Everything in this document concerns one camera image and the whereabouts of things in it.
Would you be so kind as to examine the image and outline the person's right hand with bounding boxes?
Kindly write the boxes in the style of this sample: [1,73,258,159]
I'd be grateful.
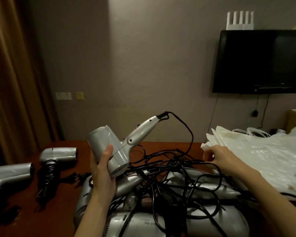
[202,146,250,177]

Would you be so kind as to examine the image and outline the person's left hand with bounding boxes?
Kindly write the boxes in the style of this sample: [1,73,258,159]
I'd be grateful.
[90,145,117,199]

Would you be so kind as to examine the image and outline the silver hair dryer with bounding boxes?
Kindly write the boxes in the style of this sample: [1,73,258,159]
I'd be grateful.
[73,170,145,229]
[166,168,241,199]
[105,204,250,237]
[0,162,36,213]
[37,147,79,198]
[87,111,195,178]

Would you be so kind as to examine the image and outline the person's left forearm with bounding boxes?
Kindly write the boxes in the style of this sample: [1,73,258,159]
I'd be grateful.
[74,192,115,237]

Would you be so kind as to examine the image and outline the person's right forearm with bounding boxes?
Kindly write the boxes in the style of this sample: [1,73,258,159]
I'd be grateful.
[234,167,296,237]

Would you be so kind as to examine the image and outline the black power plug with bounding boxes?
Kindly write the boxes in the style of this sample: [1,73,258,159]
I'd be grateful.
[60,172,92,187]

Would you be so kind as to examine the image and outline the white plastic bag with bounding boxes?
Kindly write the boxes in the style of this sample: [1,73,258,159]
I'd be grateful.
[200,125,296,203]

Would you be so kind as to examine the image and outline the yellow box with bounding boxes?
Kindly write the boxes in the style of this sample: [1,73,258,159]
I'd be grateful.
[285,109,296,134]

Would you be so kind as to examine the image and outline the black flat television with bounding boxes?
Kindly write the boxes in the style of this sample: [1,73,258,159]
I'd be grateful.
[212,29,296,94]

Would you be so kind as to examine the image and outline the brown curtain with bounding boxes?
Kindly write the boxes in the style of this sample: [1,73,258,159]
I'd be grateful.
[0,0,62,169]

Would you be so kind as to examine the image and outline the white router with antennas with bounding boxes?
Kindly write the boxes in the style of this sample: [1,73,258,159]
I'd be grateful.
[225,11,255,31]

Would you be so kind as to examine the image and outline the tangle of black cords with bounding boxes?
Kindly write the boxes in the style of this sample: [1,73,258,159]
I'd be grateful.
[109,144,262,237]

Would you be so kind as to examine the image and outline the white plastic bag handles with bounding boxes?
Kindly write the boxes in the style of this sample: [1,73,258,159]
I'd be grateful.
[233,127,272,139]

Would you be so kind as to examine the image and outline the thin black wall cable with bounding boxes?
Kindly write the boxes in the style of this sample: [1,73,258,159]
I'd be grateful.
[258,94,271,129]

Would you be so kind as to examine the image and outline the white wall socket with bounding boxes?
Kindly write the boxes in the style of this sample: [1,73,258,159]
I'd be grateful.
[55,92,72,101]

